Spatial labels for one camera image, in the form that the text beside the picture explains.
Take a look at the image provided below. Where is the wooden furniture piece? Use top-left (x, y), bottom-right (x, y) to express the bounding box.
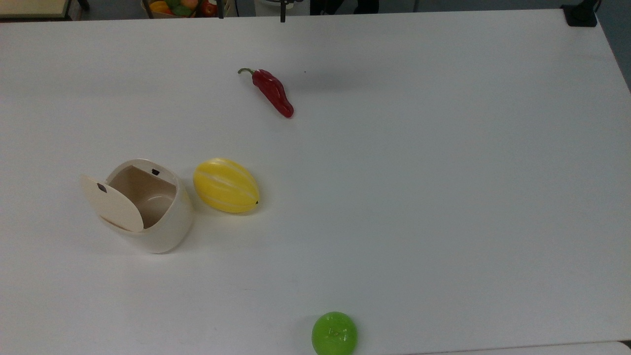
top-left (0, 0), bottom-right (82, 21)

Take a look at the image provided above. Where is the fruit basket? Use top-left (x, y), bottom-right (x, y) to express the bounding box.
top-left (141, 0), bottom-right (218, 19)

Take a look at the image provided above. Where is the red chili pepper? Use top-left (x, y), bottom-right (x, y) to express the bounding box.
top-left (238, 68), bottom-right (295, 119)

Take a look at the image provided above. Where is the cream garbage bin with lid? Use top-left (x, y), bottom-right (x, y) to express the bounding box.
top-left (79, 158), bottom-right (194, 254)

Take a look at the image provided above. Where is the green apple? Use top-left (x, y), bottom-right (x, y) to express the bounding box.
top-left (311, 311), bottom-right (358, 355)

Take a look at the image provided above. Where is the yellow striped melon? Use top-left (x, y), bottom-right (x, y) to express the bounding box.
top-left (193, 157), bottom-right (260, 214)

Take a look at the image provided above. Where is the black camera stand base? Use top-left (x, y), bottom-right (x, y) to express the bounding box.
top-left (561, 0), bottom-right (602, 28)

